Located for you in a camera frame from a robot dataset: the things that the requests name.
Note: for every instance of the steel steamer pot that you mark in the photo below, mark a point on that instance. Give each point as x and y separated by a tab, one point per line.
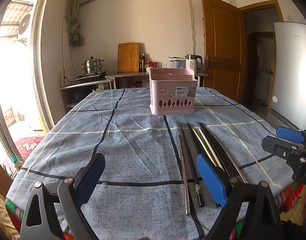
92	66

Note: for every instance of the white refrigerator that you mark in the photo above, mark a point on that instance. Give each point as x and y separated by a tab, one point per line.
290	75

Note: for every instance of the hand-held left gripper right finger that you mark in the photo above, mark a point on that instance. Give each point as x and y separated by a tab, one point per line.
213	180

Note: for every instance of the red patterned mat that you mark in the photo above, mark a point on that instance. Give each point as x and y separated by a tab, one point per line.
27	146

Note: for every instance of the pink plastic utensil basket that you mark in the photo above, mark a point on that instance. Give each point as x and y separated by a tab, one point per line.
168	90

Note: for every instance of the white electric kettle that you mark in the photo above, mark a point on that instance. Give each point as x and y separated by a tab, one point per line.
193	63

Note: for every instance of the grey metal shelf rack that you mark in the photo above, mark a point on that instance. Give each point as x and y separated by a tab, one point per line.
80	87

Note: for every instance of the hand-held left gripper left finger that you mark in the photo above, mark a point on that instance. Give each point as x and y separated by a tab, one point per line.
91	177

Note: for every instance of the blue checked tablecloth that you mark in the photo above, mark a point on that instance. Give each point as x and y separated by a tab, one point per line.
133	155

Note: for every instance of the black induction cooker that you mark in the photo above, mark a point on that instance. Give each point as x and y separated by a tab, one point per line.
92	76

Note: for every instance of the brown wooden door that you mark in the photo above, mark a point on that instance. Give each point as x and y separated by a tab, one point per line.
223	47

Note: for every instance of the red lidded jar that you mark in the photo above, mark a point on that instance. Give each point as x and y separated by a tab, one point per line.
150	64

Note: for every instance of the wooden door frame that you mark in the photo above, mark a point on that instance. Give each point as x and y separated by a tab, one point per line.
263	5

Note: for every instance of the steel kitchen table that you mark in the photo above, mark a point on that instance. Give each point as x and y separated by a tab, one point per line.
133	73

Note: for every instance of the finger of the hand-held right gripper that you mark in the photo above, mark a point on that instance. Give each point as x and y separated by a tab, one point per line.
278	146
290	135

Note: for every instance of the bamboo cutting board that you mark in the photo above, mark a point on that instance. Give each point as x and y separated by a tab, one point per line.
128	57

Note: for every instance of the silver metal chopstick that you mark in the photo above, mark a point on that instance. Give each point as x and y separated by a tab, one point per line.
205	148
211	152
184	177

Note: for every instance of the grey hanging bag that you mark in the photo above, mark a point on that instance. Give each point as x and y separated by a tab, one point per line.
75	35

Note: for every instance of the black chopstick with patterned end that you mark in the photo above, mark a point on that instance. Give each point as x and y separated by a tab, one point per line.
190	160

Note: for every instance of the beige power strip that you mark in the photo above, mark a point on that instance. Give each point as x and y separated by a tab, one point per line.
63	77

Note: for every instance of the clear water filter pitcher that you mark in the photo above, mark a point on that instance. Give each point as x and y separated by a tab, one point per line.
177	63

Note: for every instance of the dark oil bottle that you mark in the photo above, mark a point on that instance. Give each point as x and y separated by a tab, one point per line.
143	63

